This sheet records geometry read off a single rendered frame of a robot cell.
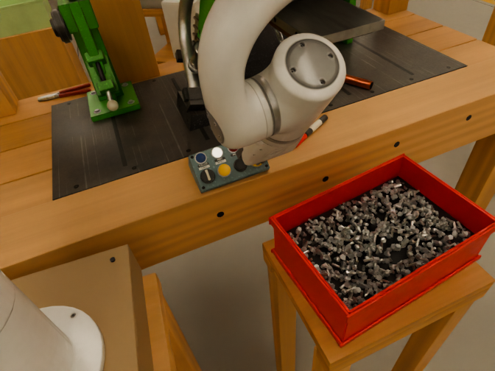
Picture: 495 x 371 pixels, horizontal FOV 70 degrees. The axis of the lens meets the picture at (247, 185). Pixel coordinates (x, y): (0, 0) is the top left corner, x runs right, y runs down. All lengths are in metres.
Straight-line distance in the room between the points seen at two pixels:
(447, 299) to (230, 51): 0.55
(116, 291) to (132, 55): 0.78
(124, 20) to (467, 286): 1.04
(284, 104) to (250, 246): 1.35
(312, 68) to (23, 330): 0.41
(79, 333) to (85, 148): 0.50
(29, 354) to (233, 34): 0.39
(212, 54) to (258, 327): 1.27
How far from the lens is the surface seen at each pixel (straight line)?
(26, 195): 0.92
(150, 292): 0.66
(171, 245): 0.78
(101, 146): 0.92
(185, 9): 0.93
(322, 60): 0.41
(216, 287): 1.63
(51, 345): 0.50
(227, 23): 0.37
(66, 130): 1.04
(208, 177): 0.69
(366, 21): 0.77
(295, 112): 0.42
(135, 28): 1.16
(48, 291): 0.64
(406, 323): 0.68
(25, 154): 1.05
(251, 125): 0.41
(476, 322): 1.70
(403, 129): 0.89
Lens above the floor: 1.39
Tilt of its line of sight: 44 degrees down
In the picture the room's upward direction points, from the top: 7 degrees counter-clockwise
